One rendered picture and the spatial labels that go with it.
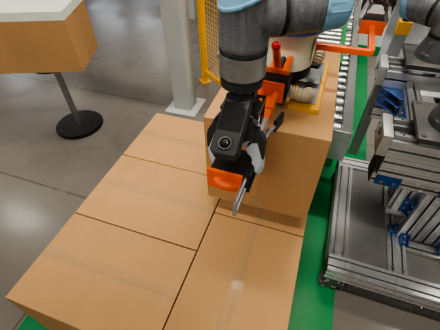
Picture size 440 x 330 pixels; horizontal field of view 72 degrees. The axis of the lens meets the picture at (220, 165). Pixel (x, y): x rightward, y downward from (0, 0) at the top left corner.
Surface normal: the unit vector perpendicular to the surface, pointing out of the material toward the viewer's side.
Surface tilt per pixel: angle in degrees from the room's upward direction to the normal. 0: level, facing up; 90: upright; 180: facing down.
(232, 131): 27
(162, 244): 0
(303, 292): 0
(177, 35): 90
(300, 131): 0
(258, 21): 90
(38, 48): 90
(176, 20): 90
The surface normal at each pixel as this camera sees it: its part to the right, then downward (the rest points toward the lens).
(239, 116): -0.20, -0.33
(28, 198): -0.02, -0.70
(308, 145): -0.31, 0.68
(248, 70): 0.11, 0.70
